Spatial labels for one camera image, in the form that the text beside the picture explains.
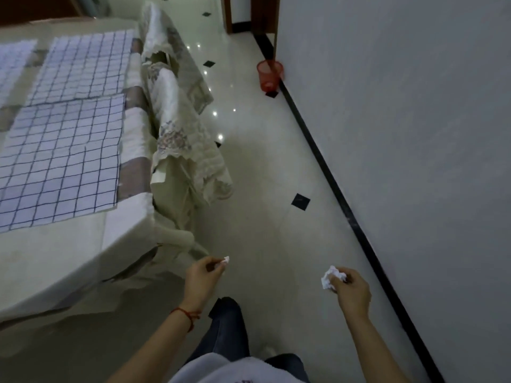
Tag person's right hand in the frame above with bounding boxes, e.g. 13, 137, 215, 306
330, 267, 372, 320

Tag person's left hand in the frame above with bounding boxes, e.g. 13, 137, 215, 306
182, 256, 228, 314

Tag large white tissue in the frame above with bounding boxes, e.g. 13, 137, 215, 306
321, 265, 347, 292

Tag person's left forearm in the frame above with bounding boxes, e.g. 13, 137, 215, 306
107, 303, 202, 383

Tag person's right forearm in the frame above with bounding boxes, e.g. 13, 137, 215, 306
344, 313, 412, 383

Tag black skirting board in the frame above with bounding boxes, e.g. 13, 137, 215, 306
252, 32, 446, 383

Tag person's dark trouser legs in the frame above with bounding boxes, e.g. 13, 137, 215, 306
187, 297, 310, 383

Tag person's white shirt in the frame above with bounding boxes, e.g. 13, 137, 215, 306
167, 352, 297, 383

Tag chair with cream lace cover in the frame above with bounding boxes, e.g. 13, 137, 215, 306
139, 1, 215, 115
145, 63, 234, 232

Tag large checked white cloth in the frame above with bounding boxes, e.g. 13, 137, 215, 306
0, 93, 127, 234

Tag red mesh waste basket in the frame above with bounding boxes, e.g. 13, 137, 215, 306
256, 60, 284, 92

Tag red string bracelet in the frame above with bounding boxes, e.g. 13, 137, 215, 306
171, 307, 201, 332

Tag brown wooden door frame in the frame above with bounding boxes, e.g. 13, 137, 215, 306
221, 0, 279, 35

